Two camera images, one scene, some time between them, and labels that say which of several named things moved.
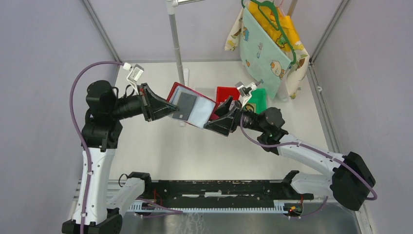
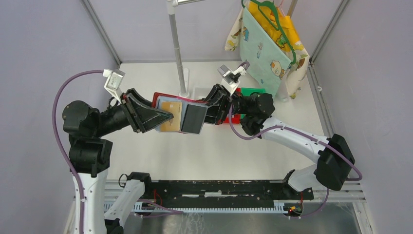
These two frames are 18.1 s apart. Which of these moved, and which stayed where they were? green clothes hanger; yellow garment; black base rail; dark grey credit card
Moved: dark grey credit card
Stayed: black base rail; green clothes hanger; yellow garment
